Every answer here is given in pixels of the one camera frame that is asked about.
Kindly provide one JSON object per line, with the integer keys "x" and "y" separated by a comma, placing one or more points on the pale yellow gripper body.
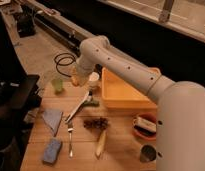
{"x": 81, "y": 74}

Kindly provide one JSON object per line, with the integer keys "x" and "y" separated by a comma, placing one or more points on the small yellow apple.
{"x": 74, "y": 81}

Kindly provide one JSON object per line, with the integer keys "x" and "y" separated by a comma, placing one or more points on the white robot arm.
{"x": 180, "y": 138}

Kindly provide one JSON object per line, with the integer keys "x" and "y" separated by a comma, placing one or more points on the white paper cup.
{"x": 93, "y": 80}

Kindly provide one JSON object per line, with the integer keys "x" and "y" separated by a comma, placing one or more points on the green plastic cup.
{"x": 57, "y": 84}

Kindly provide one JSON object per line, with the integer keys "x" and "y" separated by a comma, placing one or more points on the metal cup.
{"x": 147, "y": 154}

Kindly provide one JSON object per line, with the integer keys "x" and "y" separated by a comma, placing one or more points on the small green object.
{"x": 92, "y": 102}

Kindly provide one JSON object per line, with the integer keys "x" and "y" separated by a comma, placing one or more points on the yellow plastic bin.
{"x": 118, "y": 94}

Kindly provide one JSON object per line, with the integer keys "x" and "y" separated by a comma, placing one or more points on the blue folded cloth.
{"x": 52, "y": 118}

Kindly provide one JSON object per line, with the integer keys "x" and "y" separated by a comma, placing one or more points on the silver fork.
{"x": 70, "y": 131}

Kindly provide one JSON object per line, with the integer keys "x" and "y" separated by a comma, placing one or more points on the white and black object in bowl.
{"x": 145, "y": 124}

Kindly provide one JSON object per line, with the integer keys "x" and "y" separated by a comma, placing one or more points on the black box on floor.
{"x": 25, "y": 26}

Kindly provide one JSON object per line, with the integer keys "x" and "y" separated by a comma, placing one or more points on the orange bowl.
{"x": 141, "y": 133}

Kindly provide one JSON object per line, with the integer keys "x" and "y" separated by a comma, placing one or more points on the blue sponge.
{"x": 51, "y": 151}

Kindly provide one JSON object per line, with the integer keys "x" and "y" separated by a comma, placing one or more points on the white handled knife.
{"x": 72, "y": 114}

